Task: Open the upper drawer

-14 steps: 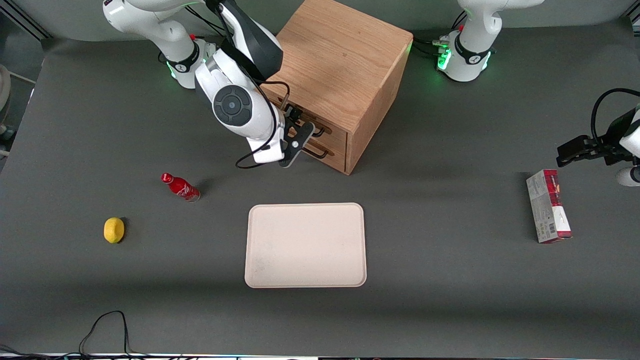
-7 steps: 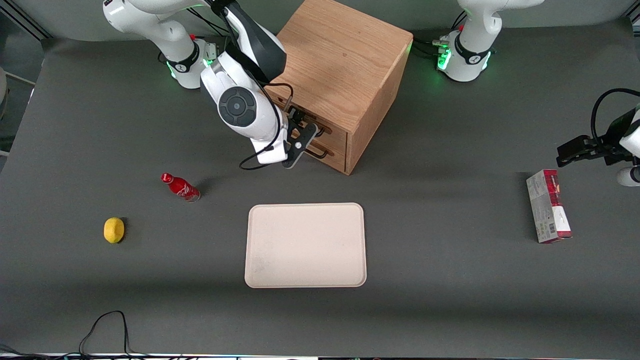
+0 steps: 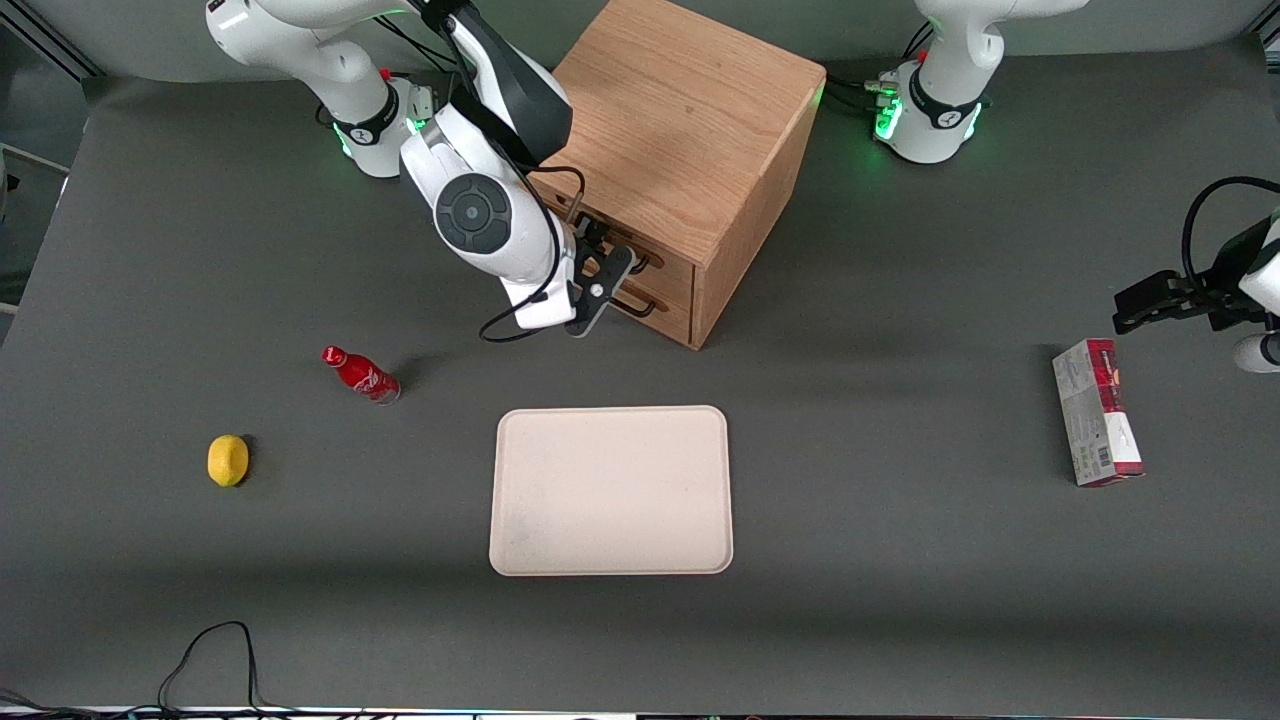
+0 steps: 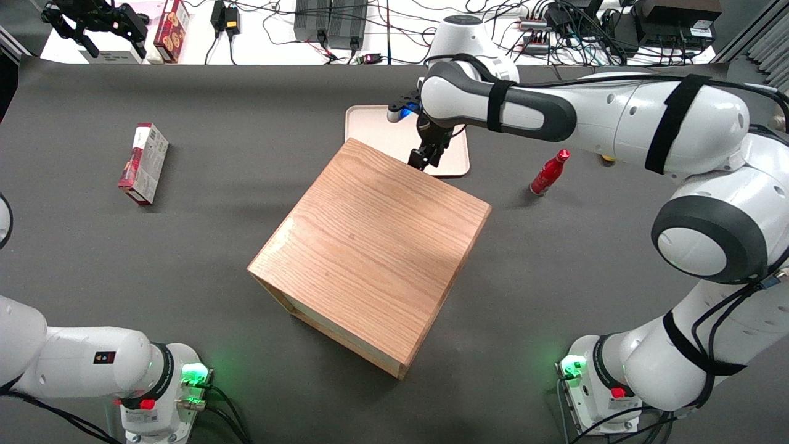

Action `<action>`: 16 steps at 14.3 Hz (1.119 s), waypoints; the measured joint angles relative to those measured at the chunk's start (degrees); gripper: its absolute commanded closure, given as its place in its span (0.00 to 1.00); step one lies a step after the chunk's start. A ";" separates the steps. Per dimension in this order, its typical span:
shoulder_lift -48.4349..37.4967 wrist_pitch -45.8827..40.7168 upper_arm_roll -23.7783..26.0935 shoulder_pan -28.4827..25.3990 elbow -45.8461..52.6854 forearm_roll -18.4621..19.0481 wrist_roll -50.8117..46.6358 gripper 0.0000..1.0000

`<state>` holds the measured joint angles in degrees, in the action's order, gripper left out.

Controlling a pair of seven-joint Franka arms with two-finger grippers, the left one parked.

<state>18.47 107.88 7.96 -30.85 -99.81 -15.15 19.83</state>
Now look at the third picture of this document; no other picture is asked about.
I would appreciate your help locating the beige plastic tray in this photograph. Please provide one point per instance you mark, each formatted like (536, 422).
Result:
(610, 490)

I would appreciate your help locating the yellow lemon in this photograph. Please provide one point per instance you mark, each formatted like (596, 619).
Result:
(228, 461)

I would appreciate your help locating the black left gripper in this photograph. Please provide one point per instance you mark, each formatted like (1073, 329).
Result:
(1222, 296)

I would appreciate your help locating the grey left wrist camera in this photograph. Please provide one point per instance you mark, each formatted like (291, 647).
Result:
(1258, 353)

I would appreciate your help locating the grey aluminium frame rail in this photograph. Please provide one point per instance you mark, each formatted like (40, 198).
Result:
(60, 40)

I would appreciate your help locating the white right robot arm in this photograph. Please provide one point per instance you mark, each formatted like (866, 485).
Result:
(470, 210)

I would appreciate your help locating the grey and red carton box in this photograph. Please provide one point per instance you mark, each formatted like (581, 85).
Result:
(1098, 420)

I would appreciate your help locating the red cola bottle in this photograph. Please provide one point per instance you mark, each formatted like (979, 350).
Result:
(362, 376)

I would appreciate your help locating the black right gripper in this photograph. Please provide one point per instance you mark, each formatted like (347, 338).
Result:
(587, 241)

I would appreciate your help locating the wooden drawer cabinet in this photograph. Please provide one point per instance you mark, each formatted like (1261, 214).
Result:
(690, 110)

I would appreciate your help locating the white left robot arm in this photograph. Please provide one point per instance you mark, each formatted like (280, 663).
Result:
(940, 110)

